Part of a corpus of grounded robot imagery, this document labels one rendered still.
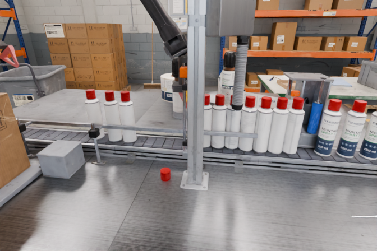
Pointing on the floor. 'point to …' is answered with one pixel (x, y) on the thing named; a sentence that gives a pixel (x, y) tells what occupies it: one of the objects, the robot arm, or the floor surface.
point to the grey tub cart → (31, 82)
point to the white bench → (343, 92)
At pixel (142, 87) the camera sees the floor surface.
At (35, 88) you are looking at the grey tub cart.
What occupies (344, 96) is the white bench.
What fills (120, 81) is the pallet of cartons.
